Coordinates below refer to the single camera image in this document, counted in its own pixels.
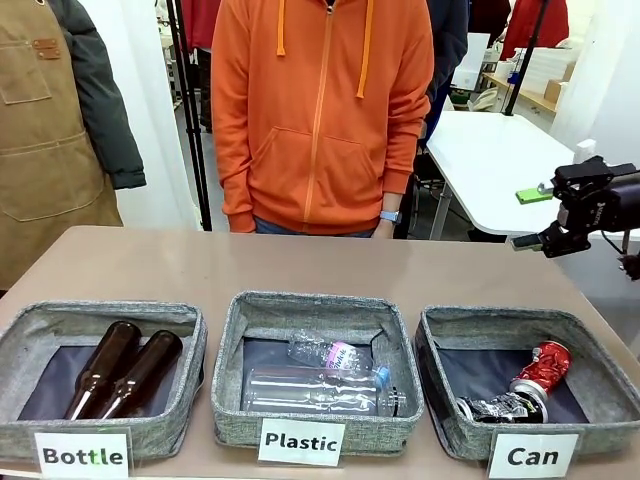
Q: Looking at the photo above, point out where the person in dark navy jacket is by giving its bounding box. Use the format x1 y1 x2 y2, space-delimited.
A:
424 0 470 124

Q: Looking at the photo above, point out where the white Bottle label sign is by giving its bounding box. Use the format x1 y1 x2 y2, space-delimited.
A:
33 427 132 480

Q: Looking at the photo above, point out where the red hanging garment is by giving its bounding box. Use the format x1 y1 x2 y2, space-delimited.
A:
179 0 217 50

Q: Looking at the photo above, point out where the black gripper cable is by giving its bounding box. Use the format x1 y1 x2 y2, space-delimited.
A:
602 228 640 281

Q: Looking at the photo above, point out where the person torso orange hoodie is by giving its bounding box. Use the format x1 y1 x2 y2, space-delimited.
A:
210 0 435 237

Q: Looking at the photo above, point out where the person in red jacket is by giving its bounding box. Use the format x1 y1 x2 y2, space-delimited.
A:
499 0 570 61

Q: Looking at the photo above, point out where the white Can label sign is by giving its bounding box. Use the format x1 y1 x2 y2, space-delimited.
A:
487 428 584 480

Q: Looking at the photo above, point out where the thin black pole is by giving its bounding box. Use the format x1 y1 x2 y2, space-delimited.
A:
503 0 544 117

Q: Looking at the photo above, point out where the white Plastic label sign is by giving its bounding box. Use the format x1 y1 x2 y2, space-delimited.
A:
257 417 347 466

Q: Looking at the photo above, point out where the person left forearm orange sleeve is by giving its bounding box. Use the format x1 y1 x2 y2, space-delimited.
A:
382 99 432 214

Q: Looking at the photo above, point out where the black tripod stand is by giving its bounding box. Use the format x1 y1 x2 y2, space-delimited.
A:
167 0 214 232

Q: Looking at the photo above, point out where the stack of white boxes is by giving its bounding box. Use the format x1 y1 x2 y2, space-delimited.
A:
519 47 576 96

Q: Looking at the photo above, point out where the wooden background shelf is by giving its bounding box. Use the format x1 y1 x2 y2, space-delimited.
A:
482 72 557 119

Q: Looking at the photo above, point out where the white side table top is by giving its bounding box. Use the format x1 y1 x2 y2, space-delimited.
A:
425 110 640 242

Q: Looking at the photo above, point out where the grey fabric basket Plastic label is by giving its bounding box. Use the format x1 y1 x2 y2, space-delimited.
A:
210 290 425 454

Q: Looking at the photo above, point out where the person in brown apron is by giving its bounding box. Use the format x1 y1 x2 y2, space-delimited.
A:
0 0 147 291

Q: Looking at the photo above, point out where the crushed red can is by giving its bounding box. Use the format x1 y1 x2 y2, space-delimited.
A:
509 341 574 401

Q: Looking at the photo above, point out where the crushed plastic bottle pink label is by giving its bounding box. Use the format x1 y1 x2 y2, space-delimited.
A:
288 337 391 389

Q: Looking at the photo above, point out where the grey fabric basket Can label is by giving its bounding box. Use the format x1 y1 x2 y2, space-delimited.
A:
413 304 640 461

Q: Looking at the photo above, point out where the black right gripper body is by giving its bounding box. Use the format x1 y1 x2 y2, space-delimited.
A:
557 169 640 236

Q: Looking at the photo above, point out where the brown glass bottle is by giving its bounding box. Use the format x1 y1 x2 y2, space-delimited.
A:
63 321 142 420
99 329 184 420

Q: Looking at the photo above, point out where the clear smooth plastic bottle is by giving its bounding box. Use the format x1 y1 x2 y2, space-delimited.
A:
242 366 405 419

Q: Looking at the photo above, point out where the grey fabric basket Bottle label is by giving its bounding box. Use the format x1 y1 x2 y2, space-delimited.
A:
0 299 209 454

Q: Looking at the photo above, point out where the person right forearm orange sleeve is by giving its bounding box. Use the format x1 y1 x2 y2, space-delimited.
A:
214 124 257 234

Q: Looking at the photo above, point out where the white square box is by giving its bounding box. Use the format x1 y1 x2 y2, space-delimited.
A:
452 32 492 90

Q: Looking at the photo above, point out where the grey side table leg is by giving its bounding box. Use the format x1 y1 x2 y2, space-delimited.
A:
428 172 459 241

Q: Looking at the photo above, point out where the brown cardboard box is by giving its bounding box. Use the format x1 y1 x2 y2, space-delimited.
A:
543 77 574 99

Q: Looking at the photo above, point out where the crushed black can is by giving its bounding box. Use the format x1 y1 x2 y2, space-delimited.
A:
457 391 550 424

